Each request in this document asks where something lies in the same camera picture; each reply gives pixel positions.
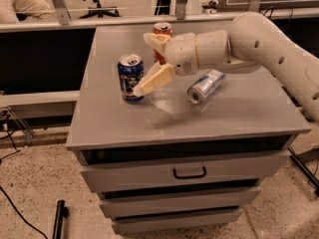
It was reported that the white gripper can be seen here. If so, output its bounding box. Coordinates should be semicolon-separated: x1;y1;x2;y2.
133;33;198;97

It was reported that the blue pepsi can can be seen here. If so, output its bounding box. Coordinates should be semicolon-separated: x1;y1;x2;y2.
118;54;144;103

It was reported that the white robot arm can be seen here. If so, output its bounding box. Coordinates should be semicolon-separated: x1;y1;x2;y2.
134;12;319;121

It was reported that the orange coca-cola can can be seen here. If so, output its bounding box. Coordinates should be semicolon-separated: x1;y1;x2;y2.
153;22;172;64

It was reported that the silver can lying down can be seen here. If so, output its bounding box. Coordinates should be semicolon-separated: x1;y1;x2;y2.
187;70;225;104

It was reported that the grey drawer cabinet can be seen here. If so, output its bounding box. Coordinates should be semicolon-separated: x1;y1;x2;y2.
67;25;310;234

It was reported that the person in beige trousers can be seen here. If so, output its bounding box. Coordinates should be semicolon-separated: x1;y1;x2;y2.
0;0;54;23

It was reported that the black bar on floor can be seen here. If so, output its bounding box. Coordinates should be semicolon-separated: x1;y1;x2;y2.
52;200;69;239

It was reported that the black stand leg right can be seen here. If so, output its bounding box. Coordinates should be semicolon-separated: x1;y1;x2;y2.
289;147;319;196

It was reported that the black drawer handle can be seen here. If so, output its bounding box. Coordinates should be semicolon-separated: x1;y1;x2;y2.
172;166;207;180

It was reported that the black floor cable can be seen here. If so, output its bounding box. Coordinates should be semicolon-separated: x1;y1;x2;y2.
0;112;49;239

